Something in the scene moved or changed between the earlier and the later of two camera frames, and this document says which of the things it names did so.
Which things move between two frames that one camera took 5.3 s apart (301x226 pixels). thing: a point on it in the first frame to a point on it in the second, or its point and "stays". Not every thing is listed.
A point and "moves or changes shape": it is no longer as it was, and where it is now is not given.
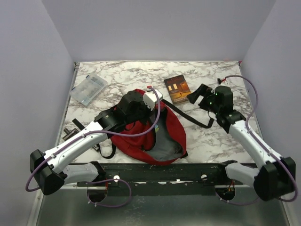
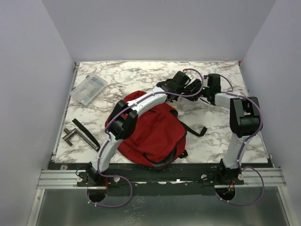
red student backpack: [157, 138] moves or changes shape
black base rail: [131, 180] stays
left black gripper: [149, 115] to [181, 89]
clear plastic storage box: [87, 90] stays
